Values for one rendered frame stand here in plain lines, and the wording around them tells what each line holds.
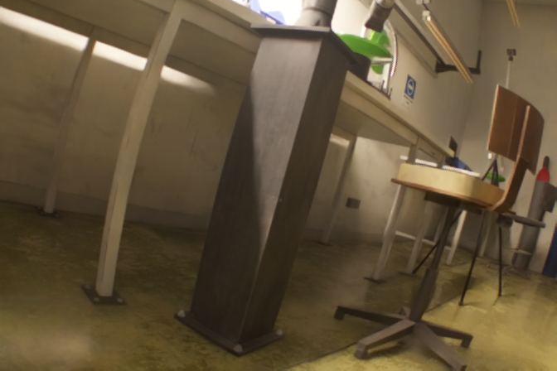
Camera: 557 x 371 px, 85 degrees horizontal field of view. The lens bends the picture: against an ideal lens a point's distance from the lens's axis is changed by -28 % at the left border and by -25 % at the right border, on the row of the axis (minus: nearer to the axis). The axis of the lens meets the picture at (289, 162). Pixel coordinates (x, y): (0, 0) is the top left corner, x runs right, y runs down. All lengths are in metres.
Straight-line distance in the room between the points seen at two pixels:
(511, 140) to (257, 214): 0.76
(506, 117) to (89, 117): 1.73
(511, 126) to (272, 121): 0.70
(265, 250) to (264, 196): 0.13
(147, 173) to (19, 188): 0.75
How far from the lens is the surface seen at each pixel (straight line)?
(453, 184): 1.17
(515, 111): 1.21
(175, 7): 1.08
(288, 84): 0.98
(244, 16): 1.16
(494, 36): 6.82
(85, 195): 2.01
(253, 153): 0.99
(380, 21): 1.47
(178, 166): 2.22
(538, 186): 5.70
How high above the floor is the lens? 0.51
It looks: 1 degrees up
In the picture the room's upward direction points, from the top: 16 degrees clockwise
